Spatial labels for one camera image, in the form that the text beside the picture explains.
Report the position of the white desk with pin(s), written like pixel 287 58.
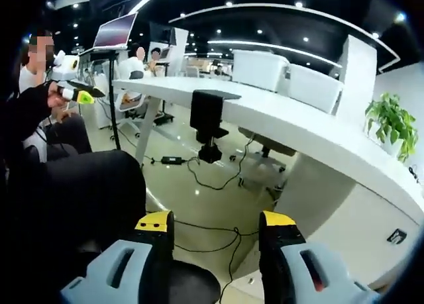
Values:
pixel 298 125

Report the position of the person's left hand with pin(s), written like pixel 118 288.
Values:
pixel 56 97

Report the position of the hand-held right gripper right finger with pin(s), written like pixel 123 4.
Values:
pixel 278 247

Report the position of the person's head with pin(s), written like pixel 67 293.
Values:
pixel 39 49

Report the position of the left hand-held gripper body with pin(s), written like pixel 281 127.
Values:
pixel 66 65

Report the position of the white storage box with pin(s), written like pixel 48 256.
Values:
pixel 258 69
pixel 314 87

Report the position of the silver laptop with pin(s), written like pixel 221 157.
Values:
pixel 114 34

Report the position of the green potted plant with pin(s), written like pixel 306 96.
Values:
pixel 394 125

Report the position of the person's torso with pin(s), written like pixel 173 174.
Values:
pixel 28 75

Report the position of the grey seat office chair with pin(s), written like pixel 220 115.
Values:
pixel 268 145

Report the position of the black floor stand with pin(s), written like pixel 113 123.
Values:
pixel 113 98

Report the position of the person's leg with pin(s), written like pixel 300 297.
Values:
pixel 83 191

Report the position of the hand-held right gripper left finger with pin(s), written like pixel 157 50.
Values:
pixel 149 251

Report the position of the black clamp fixture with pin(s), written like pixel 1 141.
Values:
pixel 205 118

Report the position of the black power adapter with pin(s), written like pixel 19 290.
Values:
pixel 171 159

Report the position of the white mesh office chair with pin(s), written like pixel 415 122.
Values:
pixel 132 105

